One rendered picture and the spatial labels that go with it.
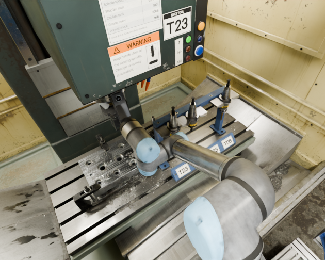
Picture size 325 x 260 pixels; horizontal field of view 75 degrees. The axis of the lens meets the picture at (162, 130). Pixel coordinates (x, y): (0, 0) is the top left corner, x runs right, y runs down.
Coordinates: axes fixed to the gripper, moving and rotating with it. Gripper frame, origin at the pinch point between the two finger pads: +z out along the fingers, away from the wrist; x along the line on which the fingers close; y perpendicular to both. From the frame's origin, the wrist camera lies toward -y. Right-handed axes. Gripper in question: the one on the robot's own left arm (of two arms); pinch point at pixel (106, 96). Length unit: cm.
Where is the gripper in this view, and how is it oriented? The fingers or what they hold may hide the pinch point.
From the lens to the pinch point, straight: 91.9
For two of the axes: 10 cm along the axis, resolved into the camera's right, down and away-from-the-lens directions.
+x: 8.3, -4.4, 3.5
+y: 0.5, 6.7, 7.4
